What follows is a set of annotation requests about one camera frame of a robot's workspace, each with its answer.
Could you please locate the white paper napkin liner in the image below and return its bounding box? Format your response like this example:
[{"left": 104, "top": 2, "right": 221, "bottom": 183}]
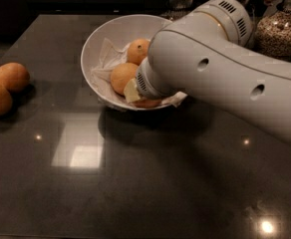
[{"left": 89, "top": 37, "right": 186, "bottom": 111}]

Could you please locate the left glass grain jar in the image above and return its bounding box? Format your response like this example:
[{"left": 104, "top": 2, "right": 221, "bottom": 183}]
[{"left": 161, "top": 0, "right": 193, "bottom": 21}]

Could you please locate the white bowl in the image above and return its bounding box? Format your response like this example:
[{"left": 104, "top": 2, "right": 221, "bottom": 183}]
[{"left": 81, "top": 15, "right": 170, "bottom": 112}]

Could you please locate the right glass grain jar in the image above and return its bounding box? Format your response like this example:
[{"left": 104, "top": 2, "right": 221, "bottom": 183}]
[{"left": 255, "top": 0, "right": 291, "bottom": 59}]

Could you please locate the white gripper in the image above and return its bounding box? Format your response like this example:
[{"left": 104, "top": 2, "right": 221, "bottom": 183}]
[{"left": 124, "top": 58, "right": 176, "bottom": 103}]

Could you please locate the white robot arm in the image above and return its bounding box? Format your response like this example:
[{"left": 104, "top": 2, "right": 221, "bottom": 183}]
[{"left": 124, "top": 0, "right": 291, "bottom": 144}]

